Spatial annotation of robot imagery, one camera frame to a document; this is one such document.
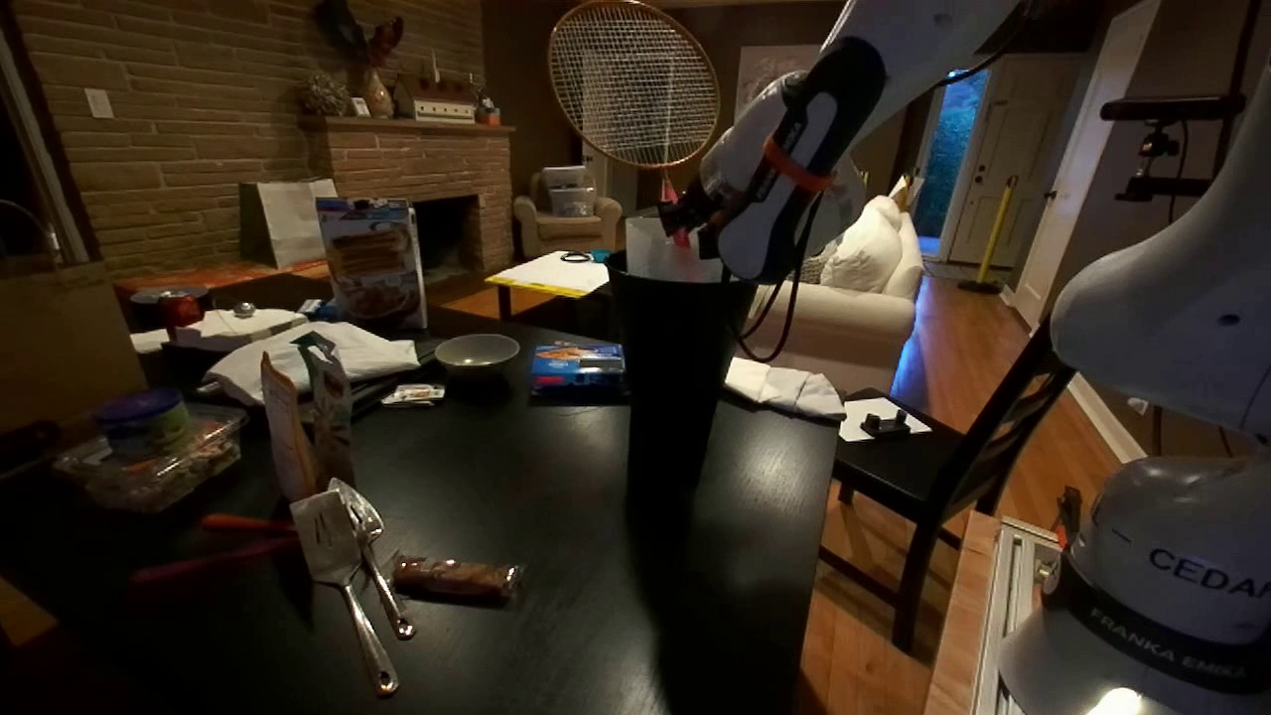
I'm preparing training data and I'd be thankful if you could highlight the white sofa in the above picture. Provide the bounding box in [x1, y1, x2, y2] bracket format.
[741, 190, 928, 402]

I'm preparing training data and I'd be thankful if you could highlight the beige armchair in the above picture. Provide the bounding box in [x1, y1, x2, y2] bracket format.
[510, 190, 626, 262]

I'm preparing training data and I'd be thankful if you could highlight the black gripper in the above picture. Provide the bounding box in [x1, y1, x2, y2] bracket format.
[651, 157, 756, 268]

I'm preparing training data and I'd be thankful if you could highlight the brown wooden handled utensil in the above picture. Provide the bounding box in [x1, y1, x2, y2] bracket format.
[388, 549, 524, 611]

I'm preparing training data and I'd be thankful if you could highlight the grey bowl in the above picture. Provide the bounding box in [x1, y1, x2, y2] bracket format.
[428, 331, 524, 376]

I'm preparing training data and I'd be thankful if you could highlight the dark wooden chair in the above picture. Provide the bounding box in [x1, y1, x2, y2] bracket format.
[815, 323, 1080, 654]

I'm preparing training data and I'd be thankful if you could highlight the red strap on arm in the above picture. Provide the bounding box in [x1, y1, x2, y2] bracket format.
[759, 135, 842, 202]

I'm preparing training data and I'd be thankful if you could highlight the red handled utensil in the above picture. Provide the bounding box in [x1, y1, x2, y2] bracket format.
[122, 537, 302, 594]
[196, 508, 302, 541]

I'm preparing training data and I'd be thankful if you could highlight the brown cardboard piece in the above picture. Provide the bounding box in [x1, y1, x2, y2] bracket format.
[259, 349, 324, 503]

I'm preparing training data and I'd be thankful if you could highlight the clear plastic container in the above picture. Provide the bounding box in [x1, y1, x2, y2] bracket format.
[52, 402, 255, 517]

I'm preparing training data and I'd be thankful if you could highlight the yellow coffee table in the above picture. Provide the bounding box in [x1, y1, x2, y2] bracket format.
[481, 246, 614, 323]

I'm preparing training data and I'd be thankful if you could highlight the small white crumpled tissue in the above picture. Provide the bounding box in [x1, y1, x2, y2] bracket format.
[379, 376, 454, 414]

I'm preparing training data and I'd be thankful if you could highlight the blue box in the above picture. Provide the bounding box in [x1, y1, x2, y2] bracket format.
[524, 331, 626, 398]

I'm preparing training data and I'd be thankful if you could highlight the white paper sheet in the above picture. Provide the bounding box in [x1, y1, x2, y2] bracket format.
[835, 393, 936, 450]

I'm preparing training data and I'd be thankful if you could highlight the jar with blue lid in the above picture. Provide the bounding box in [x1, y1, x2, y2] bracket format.
[97, 383, 199, 460]

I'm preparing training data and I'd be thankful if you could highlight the white metal mount frame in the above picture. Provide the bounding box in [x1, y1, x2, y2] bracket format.
[974, 511, 1070, 715]

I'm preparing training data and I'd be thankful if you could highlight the crumpled white cloth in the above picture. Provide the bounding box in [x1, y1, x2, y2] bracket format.
[721, 353, 850, 426]

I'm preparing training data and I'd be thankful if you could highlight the large white folded cloth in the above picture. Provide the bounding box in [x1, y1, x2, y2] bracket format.
[199, 319, 424, 405]

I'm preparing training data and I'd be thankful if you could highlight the cereal box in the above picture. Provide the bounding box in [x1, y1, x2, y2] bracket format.
[308, 195, 433, 331]

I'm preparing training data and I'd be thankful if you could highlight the black bin with white liner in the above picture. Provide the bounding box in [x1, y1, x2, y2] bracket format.
[609, 206, 759, 523]

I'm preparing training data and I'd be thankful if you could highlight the yellow handled broom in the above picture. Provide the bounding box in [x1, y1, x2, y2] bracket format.
[953, 173, 1019, 297]

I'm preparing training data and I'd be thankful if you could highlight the slotted metal spatula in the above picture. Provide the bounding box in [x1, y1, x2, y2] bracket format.
[285, 483, 406, 699]

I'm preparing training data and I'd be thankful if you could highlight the white leaning board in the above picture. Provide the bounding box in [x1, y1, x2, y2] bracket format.
[248, 173, 343, 268]

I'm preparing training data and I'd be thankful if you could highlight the vase with dried flowers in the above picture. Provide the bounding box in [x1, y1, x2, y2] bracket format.
[315, 0, 409, 123]

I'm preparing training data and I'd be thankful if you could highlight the brick fireplace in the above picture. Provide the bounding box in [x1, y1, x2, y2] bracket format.
[299, 109, 520, 278]

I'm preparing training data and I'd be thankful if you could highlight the black camera on stand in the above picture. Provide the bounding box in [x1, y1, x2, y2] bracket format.
[1097, 92, 1247, 206]

